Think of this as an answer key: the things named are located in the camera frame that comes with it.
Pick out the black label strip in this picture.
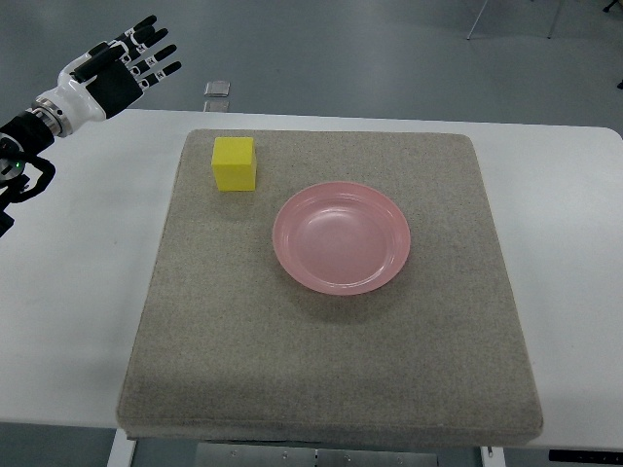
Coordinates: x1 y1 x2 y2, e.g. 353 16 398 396
548 449 623 465

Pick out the grey metal crossbar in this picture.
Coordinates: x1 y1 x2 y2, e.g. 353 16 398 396
194 443 439 467

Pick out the pink plate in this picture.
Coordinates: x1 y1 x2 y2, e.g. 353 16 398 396
272 181 411 296

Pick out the lower metal floor plate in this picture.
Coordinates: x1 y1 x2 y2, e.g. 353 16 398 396
203 99 230 113

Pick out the yellow block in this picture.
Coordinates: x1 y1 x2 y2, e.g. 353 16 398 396
211 136 257 192

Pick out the metal chair leg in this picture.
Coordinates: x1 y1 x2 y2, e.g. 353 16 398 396
465 0 489 41
546 0 566 40

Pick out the black caster wheel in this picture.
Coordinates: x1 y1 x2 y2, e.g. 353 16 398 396
603 0 621 14

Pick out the upper metal floor plate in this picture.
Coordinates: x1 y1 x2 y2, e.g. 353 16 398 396
203 81 231 97

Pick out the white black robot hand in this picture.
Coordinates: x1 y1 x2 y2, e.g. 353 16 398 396
31 15 181 134

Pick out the metal floor plate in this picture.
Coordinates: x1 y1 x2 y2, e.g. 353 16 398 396
203 99 230 113
203 81 231 97

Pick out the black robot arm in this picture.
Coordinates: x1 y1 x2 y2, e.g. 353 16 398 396
1 108 58 235

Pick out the white table frame leg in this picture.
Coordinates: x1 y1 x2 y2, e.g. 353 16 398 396
106 429 136 467

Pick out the beige fabric mat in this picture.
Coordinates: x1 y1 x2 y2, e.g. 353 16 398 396
115 128 544 448

